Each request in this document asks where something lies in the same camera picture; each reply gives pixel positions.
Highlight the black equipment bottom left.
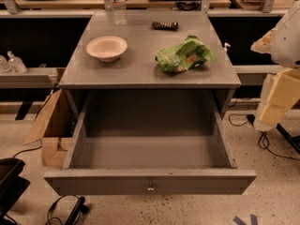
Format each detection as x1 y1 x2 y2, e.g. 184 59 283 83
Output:
0 157 30 225

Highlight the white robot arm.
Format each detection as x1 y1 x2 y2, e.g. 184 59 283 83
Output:
251 1 300 131

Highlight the black cable with plug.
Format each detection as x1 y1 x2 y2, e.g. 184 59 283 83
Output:
45 194 90 225

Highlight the grey drawer cabinet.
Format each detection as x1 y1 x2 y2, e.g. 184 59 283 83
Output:
60 9 241 113

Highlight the grey top drawer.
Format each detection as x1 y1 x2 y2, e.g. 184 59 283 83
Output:
45 90 256 195

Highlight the beige paper bowl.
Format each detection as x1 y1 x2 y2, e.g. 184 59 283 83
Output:
86 36 128 62

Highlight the green chip bag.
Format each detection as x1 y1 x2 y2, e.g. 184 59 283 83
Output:
155 36 217 72

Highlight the clear plastic water bottle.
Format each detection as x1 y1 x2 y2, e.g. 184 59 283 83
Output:
111 0 127 25

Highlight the brown cardboard box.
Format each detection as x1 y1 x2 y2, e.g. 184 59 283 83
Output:
23 88 72 168

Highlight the small white pump bottle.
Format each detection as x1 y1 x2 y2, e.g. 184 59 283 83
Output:
223 42 231 52

